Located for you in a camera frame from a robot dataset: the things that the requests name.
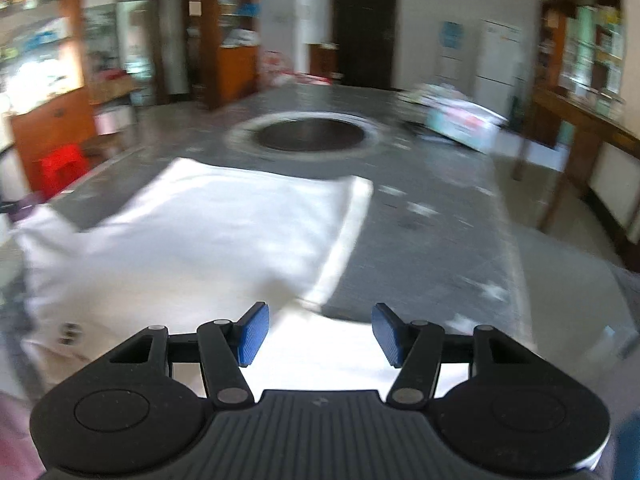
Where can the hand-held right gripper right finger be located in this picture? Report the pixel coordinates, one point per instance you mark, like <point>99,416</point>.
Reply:
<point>387,335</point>

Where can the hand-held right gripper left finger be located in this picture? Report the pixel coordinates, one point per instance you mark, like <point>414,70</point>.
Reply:
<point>252,332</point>

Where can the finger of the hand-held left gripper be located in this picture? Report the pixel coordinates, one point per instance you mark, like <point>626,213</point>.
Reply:
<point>20,212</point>

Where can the white garment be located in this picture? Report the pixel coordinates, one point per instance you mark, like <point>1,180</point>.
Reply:
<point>200,235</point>

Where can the red plastic stool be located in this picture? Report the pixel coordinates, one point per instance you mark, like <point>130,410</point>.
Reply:
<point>60,165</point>

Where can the large wooden display cabinet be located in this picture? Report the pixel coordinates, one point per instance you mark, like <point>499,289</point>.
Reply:
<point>50,120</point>

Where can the round black inset cooktop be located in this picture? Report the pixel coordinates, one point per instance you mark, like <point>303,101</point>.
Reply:
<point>310,132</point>

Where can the wooden interior door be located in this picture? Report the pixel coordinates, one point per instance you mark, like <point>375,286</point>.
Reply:
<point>140,35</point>

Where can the person's pink clothing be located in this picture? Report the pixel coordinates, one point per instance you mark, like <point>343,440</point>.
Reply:
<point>15,435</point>

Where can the tissue box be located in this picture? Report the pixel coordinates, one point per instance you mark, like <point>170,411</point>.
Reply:
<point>465,125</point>

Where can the patterned crumpled cloth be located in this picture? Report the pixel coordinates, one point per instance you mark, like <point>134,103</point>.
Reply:
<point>435,91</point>

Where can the narrow wooden shelf cabinet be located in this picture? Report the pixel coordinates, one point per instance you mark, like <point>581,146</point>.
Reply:
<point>235,75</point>

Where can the colourful play tent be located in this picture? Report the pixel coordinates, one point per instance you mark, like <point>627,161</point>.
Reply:
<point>275,67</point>

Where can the small wooden shoe cabinet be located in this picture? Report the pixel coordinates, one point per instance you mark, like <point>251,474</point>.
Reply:
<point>322,60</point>

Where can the wooden side table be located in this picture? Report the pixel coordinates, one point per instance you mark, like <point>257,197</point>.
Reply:
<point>575,110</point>

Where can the white refrigerator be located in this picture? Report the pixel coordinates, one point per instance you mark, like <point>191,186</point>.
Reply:
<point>495,60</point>

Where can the dark wooden entrance door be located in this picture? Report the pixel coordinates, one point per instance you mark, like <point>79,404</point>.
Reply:
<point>365,30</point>

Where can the water dispenser with blue bottle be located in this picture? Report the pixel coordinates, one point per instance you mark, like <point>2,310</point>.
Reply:
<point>450,35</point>

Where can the wooden glass-door cabinet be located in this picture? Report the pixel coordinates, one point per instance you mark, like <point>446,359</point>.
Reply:
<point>590,35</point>

